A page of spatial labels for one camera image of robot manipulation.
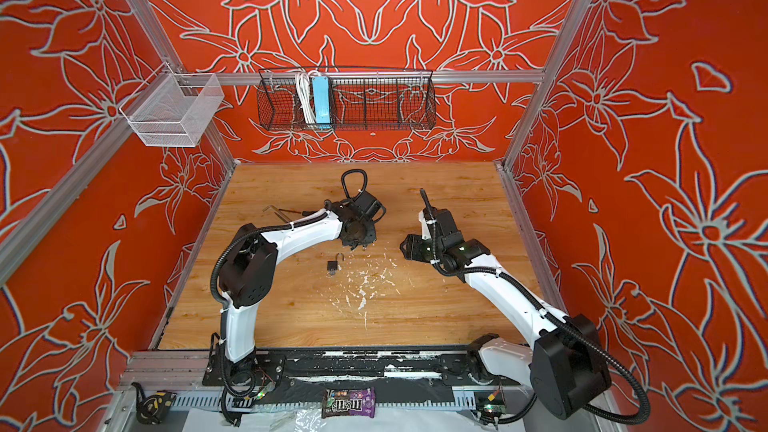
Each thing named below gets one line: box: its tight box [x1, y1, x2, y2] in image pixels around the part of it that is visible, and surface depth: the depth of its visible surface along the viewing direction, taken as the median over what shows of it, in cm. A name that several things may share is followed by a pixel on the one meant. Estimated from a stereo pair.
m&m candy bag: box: [321, 387, 375, 419], surface depth 70 cm
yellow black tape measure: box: [131, 382, 177, 425], surface depth 68 cm
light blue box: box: [312, 76, 331, 124], surface depth 92 cm
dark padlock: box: [327, 252, 344, 271], surface depth 93 cm
